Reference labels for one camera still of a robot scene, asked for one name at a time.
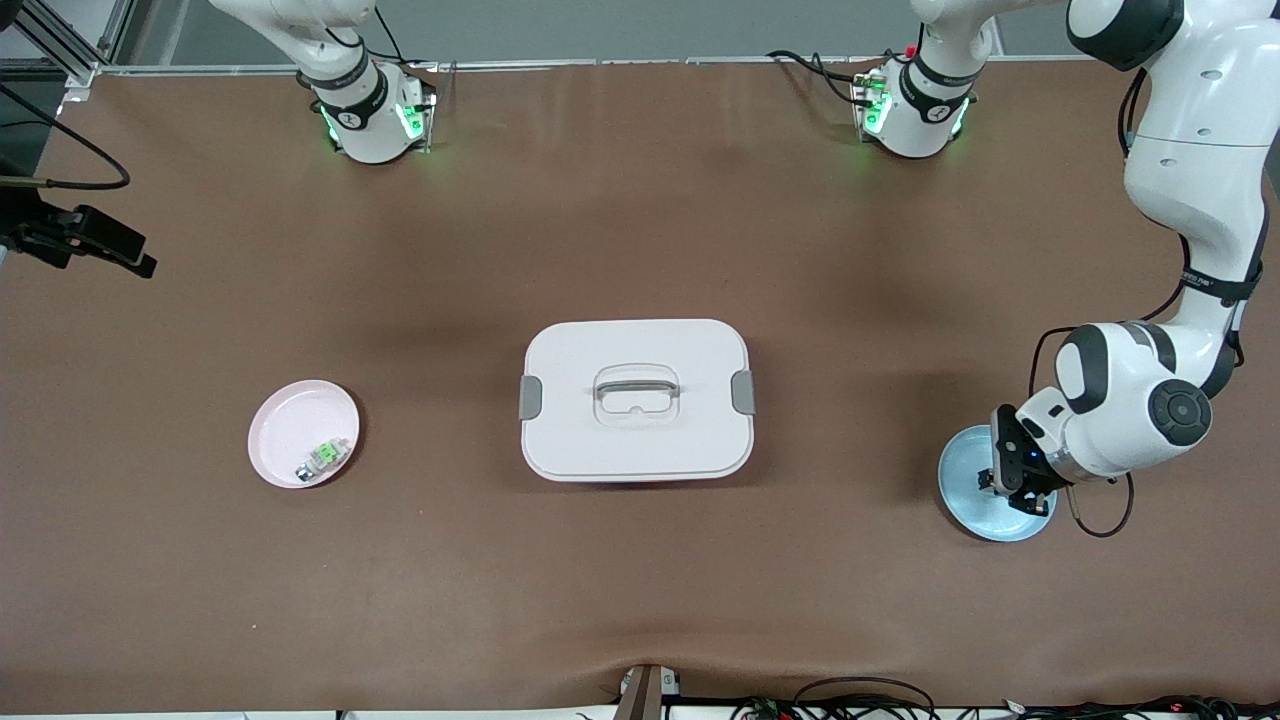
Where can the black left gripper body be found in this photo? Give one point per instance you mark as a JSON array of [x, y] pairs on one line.
[[1030, 484]]

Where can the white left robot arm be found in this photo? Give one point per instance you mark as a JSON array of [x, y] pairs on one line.
[[1200, 170]]

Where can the white lidded box grey latches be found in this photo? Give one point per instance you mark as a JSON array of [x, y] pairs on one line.
[[640, 440]]

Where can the light blue round plate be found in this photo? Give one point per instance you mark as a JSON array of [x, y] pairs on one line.
[[960, 495]]

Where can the pink round plate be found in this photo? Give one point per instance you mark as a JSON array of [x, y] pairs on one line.
[[290, 430]]

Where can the brown table cover mat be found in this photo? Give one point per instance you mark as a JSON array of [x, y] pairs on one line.
[[640, 600]]

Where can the aluminium frame profile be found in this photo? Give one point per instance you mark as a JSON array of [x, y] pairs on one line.
[[70, 60]]

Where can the green push-button switch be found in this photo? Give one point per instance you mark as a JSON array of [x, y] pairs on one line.
[[325, 457]]

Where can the metal bracket post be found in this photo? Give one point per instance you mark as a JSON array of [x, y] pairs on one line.
[[640, 695]]

